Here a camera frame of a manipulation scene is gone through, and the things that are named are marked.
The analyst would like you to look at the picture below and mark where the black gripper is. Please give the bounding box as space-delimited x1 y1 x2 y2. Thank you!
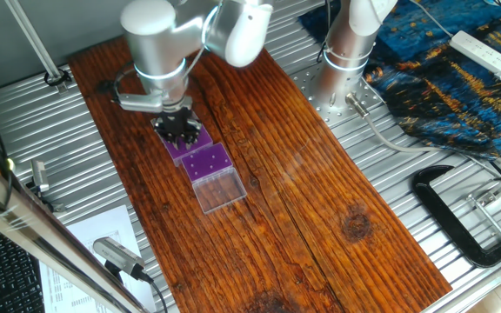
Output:
152 107 203 150

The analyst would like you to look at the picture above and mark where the purple pipette tip box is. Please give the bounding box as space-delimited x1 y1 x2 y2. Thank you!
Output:
150 117 215 169
180 142 249 216

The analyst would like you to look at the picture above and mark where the brown wooden board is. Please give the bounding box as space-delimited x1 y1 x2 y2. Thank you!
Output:
67 21 454 313

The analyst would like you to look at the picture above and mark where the white printed paper sheet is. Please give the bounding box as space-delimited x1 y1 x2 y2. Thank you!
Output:
39 204 158 313

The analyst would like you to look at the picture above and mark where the silver metal beam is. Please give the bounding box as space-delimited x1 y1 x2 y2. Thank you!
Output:
0 147 147 313

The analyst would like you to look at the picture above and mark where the thin aluminium pole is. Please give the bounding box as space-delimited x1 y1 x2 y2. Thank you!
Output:
3 0 72 96

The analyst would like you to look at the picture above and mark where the black keyboard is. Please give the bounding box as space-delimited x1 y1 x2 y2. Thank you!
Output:
0 215 46 313

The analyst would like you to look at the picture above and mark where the blue patterned cloth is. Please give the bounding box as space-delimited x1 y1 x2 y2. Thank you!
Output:
300 0 501 163

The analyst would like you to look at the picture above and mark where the black C-clamp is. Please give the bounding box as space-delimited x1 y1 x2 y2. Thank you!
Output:
411 164 501 270

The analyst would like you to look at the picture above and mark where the white power strip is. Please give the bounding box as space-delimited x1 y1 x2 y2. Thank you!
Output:
449 30 501 76

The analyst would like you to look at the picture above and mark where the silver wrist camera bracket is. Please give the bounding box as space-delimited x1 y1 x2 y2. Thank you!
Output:
117 91 164 114

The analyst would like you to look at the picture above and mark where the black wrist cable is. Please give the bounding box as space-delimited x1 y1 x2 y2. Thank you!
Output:
96 60 137 103

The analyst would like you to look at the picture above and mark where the large silver camera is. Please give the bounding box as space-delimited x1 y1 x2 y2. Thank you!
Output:
92 236 154 283

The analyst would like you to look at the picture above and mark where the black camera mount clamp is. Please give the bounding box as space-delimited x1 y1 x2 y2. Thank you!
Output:
23 182 67 215

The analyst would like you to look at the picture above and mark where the small silver camera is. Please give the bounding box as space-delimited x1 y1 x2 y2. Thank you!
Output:
30 158 50 194

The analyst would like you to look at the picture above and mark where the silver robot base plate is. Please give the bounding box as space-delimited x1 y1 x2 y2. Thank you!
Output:
291 64 386 130

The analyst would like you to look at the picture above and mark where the grey hose with metal connector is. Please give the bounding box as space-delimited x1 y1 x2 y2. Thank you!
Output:
344 92 501 176

